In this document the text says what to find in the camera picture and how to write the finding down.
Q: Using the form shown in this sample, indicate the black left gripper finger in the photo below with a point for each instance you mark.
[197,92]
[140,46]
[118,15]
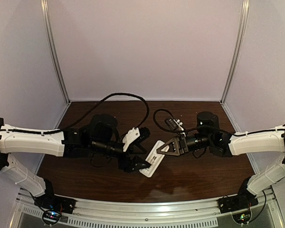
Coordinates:
[137,163]
[136,148]

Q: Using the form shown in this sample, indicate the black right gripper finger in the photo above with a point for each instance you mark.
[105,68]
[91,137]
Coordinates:
[169,146]
[172,153]

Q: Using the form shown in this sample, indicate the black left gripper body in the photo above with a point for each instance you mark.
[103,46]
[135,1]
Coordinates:
[125,164]

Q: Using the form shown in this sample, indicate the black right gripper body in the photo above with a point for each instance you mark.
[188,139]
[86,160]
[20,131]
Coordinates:
[181,145]

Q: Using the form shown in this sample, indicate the white remote control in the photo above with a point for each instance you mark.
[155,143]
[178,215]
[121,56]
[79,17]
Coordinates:
[151,170]

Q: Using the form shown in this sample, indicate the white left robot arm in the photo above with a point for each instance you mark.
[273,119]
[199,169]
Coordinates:
[94,138]

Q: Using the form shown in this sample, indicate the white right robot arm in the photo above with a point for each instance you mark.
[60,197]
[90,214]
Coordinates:
[221,143]

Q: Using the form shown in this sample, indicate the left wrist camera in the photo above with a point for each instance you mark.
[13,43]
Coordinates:
[135,134]

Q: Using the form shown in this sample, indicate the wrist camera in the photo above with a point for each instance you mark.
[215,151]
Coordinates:
[135,134]
[175,125]

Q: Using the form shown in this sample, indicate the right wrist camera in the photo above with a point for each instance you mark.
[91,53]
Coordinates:
[175,125]

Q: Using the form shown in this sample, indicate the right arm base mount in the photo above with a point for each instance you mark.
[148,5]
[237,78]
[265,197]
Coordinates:
[244,200]

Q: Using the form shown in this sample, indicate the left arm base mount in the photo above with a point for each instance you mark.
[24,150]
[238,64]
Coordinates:
[54,207]

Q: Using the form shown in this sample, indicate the right aluminium corner post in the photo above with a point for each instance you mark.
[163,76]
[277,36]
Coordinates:
[238,45]

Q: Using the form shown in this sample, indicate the aluminium corner post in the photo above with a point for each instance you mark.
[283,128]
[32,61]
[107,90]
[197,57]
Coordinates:
[238,45]
[53,50]

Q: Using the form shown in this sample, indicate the left aluminium corner post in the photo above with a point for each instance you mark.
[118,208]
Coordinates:
[53,50]

